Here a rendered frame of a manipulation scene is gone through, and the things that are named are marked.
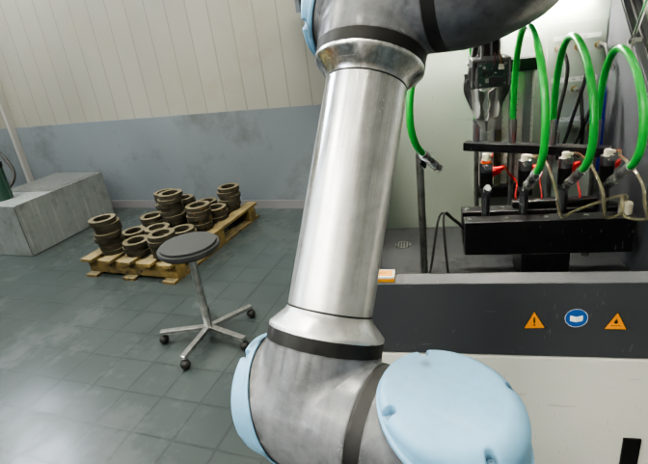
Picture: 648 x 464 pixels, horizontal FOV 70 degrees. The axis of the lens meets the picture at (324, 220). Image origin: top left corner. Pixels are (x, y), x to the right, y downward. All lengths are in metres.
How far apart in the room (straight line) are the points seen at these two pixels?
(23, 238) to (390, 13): 4.20
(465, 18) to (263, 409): 0.39
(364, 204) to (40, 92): 5.20
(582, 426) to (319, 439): 0.78
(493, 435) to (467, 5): 0.35
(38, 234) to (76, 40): 1.81
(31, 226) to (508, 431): 4.31
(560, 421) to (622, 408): 0.11
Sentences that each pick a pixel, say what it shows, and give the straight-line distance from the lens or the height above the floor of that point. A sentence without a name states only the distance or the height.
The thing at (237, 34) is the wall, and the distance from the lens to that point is 4.06.
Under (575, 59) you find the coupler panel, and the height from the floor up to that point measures 1.27.
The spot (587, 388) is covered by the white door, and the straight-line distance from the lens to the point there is 1.06.
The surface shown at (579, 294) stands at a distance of 0.93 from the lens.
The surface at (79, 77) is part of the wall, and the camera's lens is 5.13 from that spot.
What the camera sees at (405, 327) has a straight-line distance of 0.94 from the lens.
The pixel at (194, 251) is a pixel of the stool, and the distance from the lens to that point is 2.21.
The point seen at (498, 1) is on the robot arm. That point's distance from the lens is 0.47.
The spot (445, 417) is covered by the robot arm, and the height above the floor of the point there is 1.13.
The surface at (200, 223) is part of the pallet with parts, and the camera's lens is 3.58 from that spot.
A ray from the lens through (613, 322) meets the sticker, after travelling 0.98.
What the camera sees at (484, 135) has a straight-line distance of 1.31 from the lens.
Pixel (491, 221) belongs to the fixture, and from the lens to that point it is 1.07.
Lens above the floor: 1.40
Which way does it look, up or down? 22 degrees down
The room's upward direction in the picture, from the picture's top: 7 degrees counter-clockwise
